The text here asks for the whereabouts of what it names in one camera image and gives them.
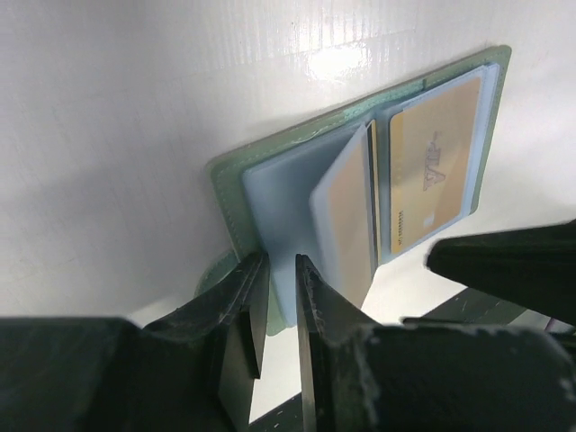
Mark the gold VIP card in holder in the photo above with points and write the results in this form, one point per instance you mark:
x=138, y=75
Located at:
x=430, y=143

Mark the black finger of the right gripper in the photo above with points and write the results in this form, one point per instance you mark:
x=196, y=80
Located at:
x=533, y=268

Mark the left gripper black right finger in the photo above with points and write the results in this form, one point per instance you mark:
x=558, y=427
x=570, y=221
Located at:
x=328, y=323

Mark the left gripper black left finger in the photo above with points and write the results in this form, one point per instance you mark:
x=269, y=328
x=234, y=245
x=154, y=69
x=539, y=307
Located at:
x=191, y=370

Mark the green card holder wallet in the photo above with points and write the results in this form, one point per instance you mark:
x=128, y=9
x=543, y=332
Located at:
x=273, y=193

